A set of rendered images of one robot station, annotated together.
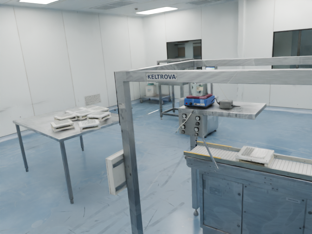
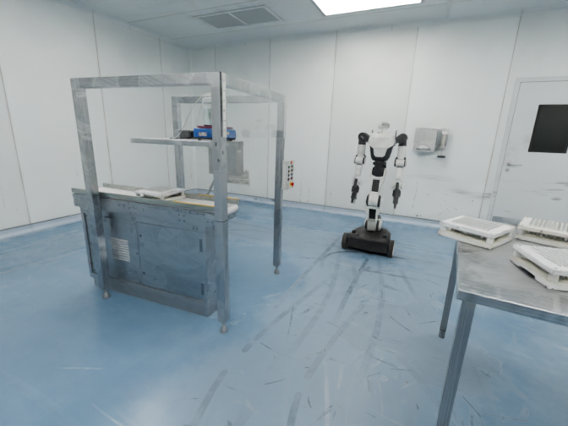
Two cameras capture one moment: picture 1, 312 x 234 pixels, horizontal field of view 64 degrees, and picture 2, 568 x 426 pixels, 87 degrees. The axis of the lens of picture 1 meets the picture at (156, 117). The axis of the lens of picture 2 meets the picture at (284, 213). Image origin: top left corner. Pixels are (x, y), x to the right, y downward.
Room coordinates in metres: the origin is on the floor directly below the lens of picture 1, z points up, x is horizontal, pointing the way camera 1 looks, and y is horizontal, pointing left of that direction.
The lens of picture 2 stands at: (4.16, -0.44, 1.33)
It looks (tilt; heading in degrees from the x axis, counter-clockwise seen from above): 15 degrees down; 165
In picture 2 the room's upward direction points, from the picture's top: 2 degrees clockwise
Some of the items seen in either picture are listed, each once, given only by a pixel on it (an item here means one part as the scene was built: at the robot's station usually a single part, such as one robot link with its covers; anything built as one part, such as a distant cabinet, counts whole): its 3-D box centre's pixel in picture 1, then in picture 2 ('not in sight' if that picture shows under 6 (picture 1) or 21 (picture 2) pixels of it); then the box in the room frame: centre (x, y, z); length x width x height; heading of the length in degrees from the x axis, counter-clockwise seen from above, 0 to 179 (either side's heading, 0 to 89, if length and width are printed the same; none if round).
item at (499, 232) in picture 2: (88, 123); (476, 226); (3.03, 0.85, 0.92); 0.25 x 0.24 x 0.02; 110
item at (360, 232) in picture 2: not in sight; (371, 231); (1.03, 1.52, 0.19); 0.64 x 0.52 x 0.33; 140
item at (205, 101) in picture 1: (198, 100); (215, 133); (2.08, -0.38, 1.32); 0.21 x 0.20 x 0.09; 145
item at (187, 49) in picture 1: (183, 58); not in sight; (8.27, -1.02, 1.43); 1.32 x 0.01 x 1.11; 50
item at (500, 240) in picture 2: (89, 126); (474, 235); (3.03, 0.85, 0.87); 0.24 x 0.24 x 0.02; 20
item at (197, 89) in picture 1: (199, 83); (215, 111); (2.09, -0.38, 1.45); 0.15 x 0.15 x 0.19
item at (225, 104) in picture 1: (224, 104); (188, 134); (1.94, -0.56, 1.30); 0.12 x 0.07 x 0.06; 55
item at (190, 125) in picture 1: (192, 122); (226, 159); (2.02, -0.31, 1.14); 0.22 x 0.11 x 0.20; 55
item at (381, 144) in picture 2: not in sight; (381, 145); (1.01, 1.54, 1.23); 0.34 x 0.30 x 0.36; 50
